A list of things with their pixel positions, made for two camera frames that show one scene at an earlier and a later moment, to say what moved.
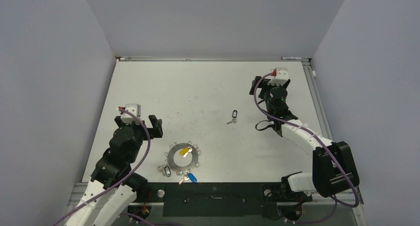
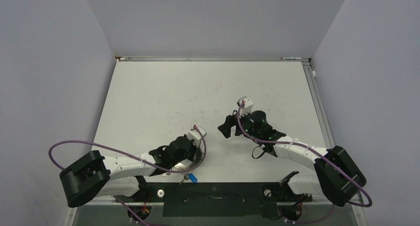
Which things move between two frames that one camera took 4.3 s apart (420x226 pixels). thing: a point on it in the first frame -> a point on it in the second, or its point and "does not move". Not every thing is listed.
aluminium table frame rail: [325, 130] does not move
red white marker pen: [287, 58] does not move
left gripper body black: [140, 130] -> [191, 152]
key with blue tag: [190, 176] does not move
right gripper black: [263, 84] -> [226, 127]
